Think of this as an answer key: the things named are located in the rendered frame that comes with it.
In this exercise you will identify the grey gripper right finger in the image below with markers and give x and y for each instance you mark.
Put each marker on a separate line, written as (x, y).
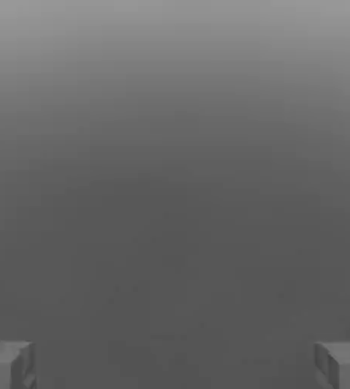
(341, 364)

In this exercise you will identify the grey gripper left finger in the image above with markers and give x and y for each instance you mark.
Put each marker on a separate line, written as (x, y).
(7, 364)

